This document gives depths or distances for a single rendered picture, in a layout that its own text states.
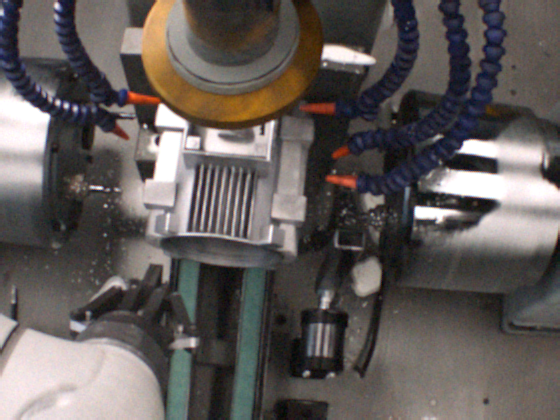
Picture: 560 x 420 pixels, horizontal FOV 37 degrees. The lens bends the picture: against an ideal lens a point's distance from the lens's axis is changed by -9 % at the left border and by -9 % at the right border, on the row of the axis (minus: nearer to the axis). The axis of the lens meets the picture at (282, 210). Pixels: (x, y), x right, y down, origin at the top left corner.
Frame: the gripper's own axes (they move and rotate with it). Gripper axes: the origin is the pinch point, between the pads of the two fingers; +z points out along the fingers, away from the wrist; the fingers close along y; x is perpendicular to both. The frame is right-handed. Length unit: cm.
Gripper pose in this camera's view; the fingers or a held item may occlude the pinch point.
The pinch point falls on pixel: (151, 286)
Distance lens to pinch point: 93.6
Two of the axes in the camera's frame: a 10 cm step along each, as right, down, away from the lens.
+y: -9.9, -1.0, -0.2
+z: 0.1, -2.5, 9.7
